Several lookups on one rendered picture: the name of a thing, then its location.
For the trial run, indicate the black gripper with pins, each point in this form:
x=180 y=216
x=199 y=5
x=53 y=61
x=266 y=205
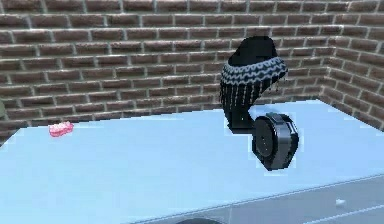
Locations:
x=273 y=143

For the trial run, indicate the pale blue chest of drawers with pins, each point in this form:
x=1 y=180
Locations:
x=150 y=173

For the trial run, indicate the pink lumpy object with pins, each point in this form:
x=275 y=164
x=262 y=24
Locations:
x=60 y=128

